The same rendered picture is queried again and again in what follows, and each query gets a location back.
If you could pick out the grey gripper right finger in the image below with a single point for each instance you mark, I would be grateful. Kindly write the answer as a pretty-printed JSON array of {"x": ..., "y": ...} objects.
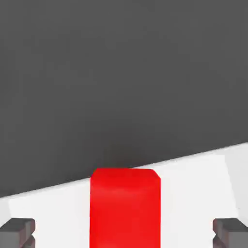
[{"x": 232, "y": 232}]

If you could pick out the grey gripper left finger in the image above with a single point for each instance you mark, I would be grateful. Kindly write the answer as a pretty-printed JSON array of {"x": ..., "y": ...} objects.
[{"x": 15, "y": 232}]

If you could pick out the small red cube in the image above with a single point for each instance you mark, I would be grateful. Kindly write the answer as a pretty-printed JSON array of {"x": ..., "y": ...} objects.
[{"x": 125, "y": 209}]

